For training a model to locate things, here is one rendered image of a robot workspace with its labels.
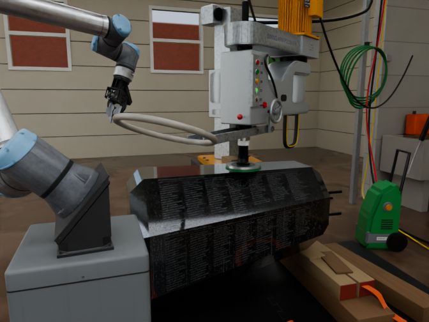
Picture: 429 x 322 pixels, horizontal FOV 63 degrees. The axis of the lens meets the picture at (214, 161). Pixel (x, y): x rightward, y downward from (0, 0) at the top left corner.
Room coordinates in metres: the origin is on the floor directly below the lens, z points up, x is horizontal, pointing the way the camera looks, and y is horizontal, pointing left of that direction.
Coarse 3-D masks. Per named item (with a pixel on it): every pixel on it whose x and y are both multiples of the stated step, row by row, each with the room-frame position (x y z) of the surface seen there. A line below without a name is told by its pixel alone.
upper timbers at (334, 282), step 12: (300, 264) 2.32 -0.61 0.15; (312, 264) 2.17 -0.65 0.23; (324, 264) 2.14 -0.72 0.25; (348, 264) 2.14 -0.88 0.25; (312, 276) 2.16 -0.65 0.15; (324, 276) 2.03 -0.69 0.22; (336, 276) 1.99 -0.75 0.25; (348, 276) 2.01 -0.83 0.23; (360, 276) 1.99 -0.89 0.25; (336, 288) 1.91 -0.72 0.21; (348, 288) 1.89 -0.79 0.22; (360, 288) 1.92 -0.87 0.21
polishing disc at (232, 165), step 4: (228, 164) 2.14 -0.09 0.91; (232, 164) 2.14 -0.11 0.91; (252, 164) 2.14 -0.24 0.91; (256, 164) 2.14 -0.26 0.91; (232, 168) 2.06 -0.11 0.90; (236, 168) 2.05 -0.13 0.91; (240, 168) 2.04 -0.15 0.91; (244, 168) 2.04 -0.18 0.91; (248, 168) 2.04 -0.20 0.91; (252, 168) 2.05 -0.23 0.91; (256, 168) 2.07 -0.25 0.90
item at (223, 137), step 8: (232, 128) 2.14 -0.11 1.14; (248, 128) 2.08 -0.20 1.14; (256, 128) 2.14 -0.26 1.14; (264, 128) 2.23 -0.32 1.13; (272, 128) 2.23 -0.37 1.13; (192, 136) 1.84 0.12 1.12; (200, 136) 1.89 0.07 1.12; (216, 136) 1.83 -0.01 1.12; (224, 136) 1.88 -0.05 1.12; (232, 136) 1.94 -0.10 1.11; (240, 136) 2.00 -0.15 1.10; (248, 136) 2.08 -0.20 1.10; (192, 144) 1.80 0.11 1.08
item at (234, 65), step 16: (224, 64) 2.11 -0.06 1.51; (240, 64) 2.04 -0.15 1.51; (224, 80) 2.11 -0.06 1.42; (240, 80) 2.04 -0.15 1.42; (224, 96) 2.11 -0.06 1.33; (240, 96) 2.04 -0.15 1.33; (224, 112) 2.11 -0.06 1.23; (240, 112) 2.04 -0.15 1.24; (256, 112) 2.05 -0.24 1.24; (240, 128) 2.10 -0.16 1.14
